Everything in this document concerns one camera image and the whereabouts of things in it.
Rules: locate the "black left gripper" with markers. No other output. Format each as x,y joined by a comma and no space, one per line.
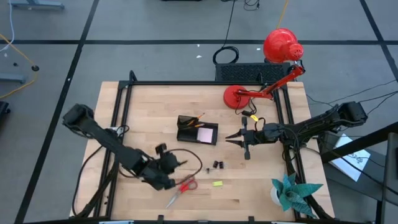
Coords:
168,163

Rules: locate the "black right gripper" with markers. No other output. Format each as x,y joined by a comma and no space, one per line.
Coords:
258,135

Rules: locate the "black binder clip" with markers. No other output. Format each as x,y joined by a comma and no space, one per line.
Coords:
215,164
221,165

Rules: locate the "yellow-green eraser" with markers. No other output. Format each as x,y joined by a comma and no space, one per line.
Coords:
217,183

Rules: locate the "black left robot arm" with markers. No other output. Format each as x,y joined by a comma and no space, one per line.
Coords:
102,137

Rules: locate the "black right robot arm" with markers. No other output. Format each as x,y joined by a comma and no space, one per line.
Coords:
311,126

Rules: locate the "black mesh desk organizer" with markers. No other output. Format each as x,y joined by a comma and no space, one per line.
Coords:
186,137

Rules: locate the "pink sticky note pad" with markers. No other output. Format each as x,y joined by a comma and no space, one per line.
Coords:
206,135

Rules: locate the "white plant pot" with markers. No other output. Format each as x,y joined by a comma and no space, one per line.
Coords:
273,196

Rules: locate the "black vented box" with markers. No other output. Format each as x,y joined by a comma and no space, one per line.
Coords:
248,73

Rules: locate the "teal paper plant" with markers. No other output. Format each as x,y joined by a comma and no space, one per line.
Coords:
292,194

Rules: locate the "red desk lamp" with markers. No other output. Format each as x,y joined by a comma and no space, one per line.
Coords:
281,45

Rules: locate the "white printed floor sheet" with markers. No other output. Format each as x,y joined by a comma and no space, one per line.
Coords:
354,161

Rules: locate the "black slanted beam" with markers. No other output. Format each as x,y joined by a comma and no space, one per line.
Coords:
357,144

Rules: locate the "black round floor plate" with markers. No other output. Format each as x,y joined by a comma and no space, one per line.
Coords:
35,68

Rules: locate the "grey furniture foot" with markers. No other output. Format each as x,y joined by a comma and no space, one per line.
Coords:
12,77
37,4

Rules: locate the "black frame clamp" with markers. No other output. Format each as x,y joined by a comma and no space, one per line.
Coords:
160,218
251,219

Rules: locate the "black metal table frame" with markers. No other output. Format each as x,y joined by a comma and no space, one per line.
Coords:
202,83

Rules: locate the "black vertical post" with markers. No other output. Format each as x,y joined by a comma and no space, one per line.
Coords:
390,174

